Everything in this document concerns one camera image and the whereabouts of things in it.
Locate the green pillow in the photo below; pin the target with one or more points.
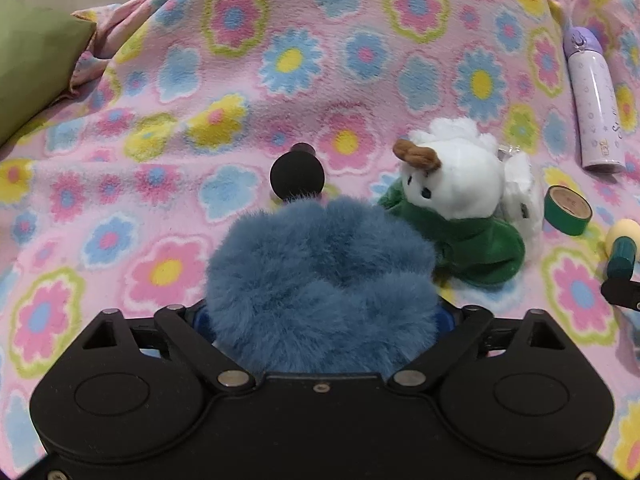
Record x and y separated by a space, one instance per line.
35 65

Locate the purple water bottle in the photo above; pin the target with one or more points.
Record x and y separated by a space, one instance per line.
592 105

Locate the teal tube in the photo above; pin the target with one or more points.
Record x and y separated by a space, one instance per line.
622 260

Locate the white plush dog green outfit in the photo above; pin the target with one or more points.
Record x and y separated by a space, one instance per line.
452 195

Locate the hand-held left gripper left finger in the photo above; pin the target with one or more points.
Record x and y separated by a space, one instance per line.
198 317

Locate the black foam-head microphone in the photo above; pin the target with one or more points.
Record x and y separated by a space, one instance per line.
296 175

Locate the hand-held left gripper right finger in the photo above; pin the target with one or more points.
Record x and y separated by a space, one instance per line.
443 317

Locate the green tape roll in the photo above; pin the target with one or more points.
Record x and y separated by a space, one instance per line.
567 210

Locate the white fluffy plush toy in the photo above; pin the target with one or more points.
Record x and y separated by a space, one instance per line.
522 197

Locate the yellow egg-shaped sponge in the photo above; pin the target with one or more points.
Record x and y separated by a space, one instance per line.
626 232

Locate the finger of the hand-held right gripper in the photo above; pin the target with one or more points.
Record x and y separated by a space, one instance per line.
622 291

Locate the pink floral fleece blanket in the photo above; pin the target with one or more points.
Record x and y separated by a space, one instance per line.
280 75

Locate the blue fluffy scrunchie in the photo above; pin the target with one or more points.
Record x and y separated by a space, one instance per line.
320 285

